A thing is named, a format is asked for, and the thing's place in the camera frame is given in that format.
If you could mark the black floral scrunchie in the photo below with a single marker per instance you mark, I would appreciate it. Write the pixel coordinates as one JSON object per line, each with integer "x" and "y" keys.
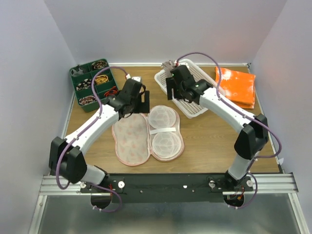
{"x": 87, "y": 100}
{"x": 100, "y": 64}

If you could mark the taupe bra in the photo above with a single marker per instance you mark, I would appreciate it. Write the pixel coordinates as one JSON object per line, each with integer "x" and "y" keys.
{"x": 169, "y": 65}

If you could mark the black floral scrunchie bottom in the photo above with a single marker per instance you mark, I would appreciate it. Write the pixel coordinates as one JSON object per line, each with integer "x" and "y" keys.
{"x": 87, "y": 100}

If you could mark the black floral scrunchie top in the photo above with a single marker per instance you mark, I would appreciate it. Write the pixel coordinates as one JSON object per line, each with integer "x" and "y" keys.
{"x": 100, "y": 64}

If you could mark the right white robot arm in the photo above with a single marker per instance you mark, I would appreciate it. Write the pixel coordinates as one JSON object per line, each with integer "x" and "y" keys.
{"x": 252, "y": 130}

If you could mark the grey item in tray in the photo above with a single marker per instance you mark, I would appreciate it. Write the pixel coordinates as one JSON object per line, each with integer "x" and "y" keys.
{"x": 76, "y": 71}

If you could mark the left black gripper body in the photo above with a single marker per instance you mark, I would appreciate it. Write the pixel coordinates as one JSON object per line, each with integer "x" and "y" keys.
{"x": 136, "y": 104}

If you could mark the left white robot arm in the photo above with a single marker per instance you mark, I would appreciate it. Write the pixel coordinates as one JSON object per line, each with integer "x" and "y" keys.
{"x": 67, "y": 154}

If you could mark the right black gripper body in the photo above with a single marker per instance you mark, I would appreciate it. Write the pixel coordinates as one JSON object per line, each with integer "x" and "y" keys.
{"x": 179, "y": 93}

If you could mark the green compartment tray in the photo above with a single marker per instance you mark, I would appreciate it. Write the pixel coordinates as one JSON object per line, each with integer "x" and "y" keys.
{"x": 103, "y": 84}

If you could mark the pink floral laundry bag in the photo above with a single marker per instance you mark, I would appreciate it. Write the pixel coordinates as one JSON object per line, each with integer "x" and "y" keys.
{"x": 140, "y": 136}

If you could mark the orange white cloth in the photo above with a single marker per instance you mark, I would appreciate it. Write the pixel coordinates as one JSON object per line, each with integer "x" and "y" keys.
{"x": 237, "y": 86}

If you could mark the white plastic basket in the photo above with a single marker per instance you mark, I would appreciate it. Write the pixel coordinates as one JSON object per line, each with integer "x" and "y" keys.
{"x": 190, "y": 109}

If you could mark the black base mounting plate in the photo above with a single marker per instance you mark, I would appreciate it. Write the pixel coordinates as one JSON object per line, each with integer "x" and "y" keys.
{"x": 175, "y": 187}

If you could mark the black white dotted scrunchie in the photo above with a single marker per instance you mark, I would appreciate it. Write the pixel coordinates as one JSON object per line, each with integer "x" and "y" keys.
{"x": 85, "y": 84}

